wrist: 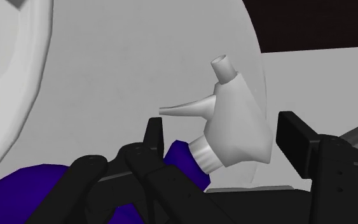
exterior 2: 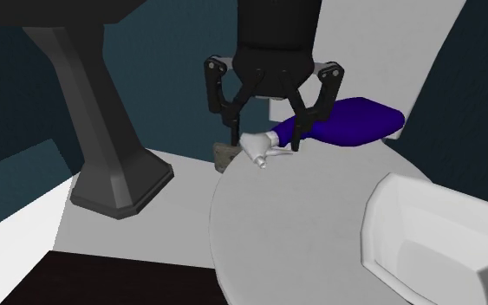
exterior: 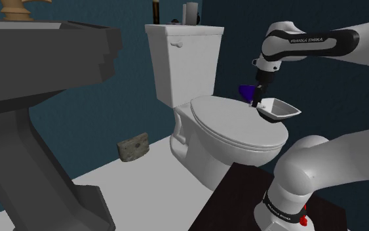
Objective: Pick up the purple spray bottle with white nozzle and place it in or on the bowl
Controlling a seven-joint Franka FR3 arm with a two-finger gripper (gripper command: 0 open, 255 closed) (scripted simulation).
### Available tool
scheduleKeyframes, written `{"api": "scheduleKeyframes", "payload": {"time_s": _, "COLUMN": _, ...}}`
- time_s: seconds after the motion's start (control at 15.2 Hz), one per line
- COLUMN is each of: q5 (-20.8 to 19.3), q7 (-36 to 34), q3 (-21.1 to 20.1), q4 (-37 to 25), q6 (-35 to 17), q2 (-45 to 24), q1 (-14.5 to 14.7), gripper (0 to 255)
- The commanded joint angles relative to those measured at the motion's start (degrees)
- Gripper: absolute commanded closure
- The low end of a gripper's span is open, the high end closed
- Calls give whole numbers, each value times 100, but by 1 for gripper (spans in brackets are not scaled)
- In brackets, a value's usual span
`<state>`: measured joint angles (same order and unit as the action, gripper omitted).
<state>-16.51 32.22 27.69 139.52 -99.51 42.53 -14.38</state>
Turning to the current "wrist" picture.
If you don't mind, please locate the blue spray bottle white head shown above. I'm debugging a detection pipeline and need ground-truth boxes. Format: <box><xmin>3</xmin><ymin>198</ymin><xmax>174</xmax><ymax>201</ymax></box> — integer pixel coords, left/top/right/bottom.
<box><xmin>0</xmin><ymin>54</ymin><xmax>274</xmax><ymax>224</ymax></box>

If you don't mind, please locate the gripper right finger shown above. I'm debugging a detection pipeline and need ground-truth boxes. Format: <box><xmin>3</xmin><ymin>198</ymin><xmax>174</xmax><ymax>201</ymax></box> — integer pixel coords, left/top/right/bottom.
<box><xmin>275</xmin><ymin>110</ymin><xmax>358</xmax><ymax>224</ymax></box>

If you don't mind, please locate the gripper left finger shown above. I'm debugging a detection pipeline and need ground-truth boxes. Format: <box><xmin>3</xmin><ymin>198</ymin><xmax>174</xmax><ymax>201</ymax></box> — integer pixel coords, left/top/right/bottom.
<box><xmin>26</xmin><ymin>116</ymin><xmax>236</xmax><ymax>224</ymax></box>

